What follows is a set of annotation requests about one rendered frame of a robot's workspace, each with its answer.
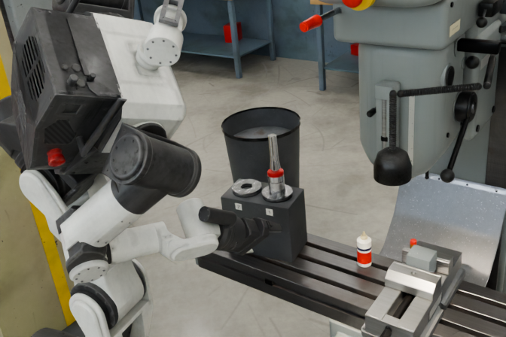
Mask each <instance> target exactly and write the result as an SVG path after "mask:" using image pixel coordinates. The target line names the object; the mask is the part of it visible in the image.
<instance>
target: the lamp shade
mask: <svg viewBox="0 0 506 337"><path fill-rule="evenodd" d="M373 178H374V180H375V181H376V182H377V183H379V184H382V185H386V186H393V187H394V186H400V185H404V184H407V183H408V182H410V180H411V178H412V164H411V161H410V158H409V155H408V153H407V151H405V150H403V149H401V148H399V147H396V149H395V150H390V149H389V147H386V148H384V149H382V150H380V151H379V152H378V153H377V155H376V159H375V161H374V164H373Z"/></svg>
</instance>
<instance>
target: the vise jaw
mask: <svg viewBox="0 0 506 337"><path fill-rule="evenodd" d="M441 278H442V275H439V274H436V273H433V272H429V271H426V270H423V269H419V268H416V267H413V266H409V265H406V264H403V263H399V262H396V261H394V262H393V263H392V264H391V265H390V267H389V268H388V270H387V272H386V276H385V286H387V287H391V288H393V289H396V290H400V291H402V292H405V293H409V294H411V295H414V296H418V297H421V298H423V299H427V300H430V301H433V300H434V298H435V297H436V295H437V294H438V292H439V290H440V287H441Z"/></svg>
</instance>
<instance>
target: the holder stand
mask: <svg viewBox="0 0 506 337"><path fill-rule="evenodd" d="M221 206H222V210H225V211H232V212H234V213H235V214H236V216H237V217H239V218H240V219H241V218H243V217H244V218H248V219H252V218H254V217H258V218H261V219H265V220H269V221H272V222H274V223H277V224H280V226H281V227H282V231H281V232H269V235H268V237H267V238H265V239H264V240H263V241H262V242H260V243H259V244H257V245H256V246H255V247H253V248H252V250H253V251H254V252H253V253H252V254H255V255H259V256H263V257H269V258H273V259H276V260H283V261H286V262H290V263H292V262H294V260H295V259H296V257H297V255H298V254H299V253H300V251H301V250H302V248H303V246H304V245H305V244H306V242H307V231H306V209H305V197H304V189H302V188H297V187H290V186H288V185H286V184H285V192H284V193H283V194H281V195H277V196H275V195H272V194H270V192H269V184H268V183H264V182H260V181H257V180H254V179H238V180H237V181H236V182H235V183H234V184H233V185H232V186H231V187H230V188H229V189H228V190H227V191H226V192H225V193H224V194H223V195H222V196H221Z"/></svg>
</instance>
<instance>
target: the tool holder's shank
mask: <svg viewBox="0 0 506 337"><path fill-rule="evenodd" d="M268 142H269V150H270V170H271V172H279V170H280V168H281V166H280V163H279V155H278V146H277V137H276V134H269V135H268Z"/></svg>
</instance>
